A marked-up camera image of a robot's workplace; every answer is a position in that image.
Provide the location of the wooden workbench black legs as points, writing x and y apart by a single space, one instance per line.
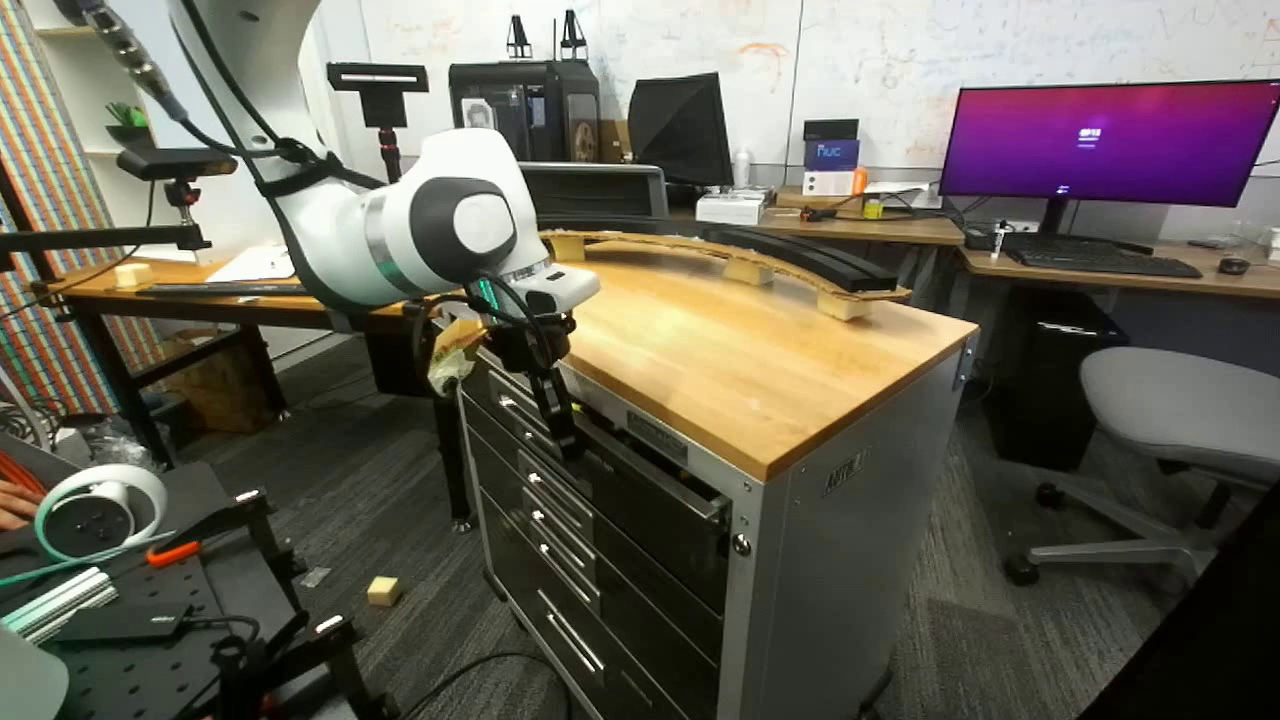
160 287

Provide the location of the tan taped wrist camera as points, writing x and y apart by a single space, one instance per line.
452 348

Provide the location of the grey office chair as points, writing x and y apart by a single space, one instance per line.
1182 406

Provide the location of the small wooden block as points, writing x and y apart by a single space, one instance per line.
386 594

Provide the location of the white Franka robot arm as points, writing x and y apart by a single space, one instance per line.
402 241

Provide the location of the aluminium extrusion bar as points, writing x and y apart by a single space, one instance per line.
54 606

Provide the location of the black computer mouse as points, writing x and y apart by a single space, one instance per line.
1234 264

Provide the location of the black perforated breadboard table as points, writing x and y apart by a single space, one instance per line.
147 655

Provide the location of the black electronics unit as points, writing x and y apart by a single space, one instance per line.
532 106

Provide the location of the blue white carton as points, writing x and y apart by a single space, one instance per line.
831 152

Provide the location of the long wooden office desk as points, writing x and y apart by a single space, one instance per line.
1134 277

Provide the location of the grey equipment case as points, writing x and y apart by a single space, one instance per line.
602 191

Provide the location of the black computer tower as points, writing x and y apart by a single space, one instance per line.
1054 380

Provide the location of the curved wooden track piece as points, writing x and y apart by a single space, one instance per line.
745 263

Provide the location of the white wall shelf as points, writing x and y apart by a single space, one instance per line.
92 82

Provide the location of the black stereo camera on tripod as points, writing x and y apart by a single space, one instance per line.
165 162

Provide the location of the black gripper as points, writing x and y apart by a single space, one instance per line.
529 344

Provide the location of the grey tool cabinet wooden top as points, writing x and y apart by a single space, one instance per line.
825 560

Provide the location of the small white box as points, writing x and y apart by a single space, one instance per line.
729 210

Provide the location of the wide computer monitor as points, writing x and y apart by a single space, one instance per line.
1104 140

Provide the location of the black keyboard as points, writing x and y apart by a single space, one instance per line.
1101 258

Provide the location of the person hand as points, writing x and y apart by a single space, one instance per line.
14 507

